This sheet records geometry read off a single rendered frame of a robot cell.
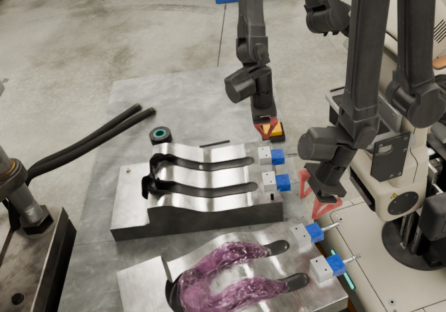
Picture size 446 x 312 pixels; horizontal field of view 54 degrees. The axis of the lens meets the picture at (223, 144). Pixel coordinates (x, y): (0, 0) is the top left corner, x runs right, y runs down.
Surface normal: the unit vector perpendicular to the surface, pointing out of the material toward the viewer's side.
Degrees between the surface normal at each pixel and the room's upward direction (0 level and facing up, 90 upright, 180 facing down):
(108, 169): 0
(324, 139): 90
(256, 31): 63
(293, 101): 0
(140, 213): 0
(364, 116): 90
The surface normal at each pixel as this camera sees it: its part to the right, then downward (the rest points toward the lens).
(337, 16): 0.48, 0.12
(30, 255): -0.13, -0.73
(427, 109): 0.27, 0.62
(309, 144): -0.91, -0.08
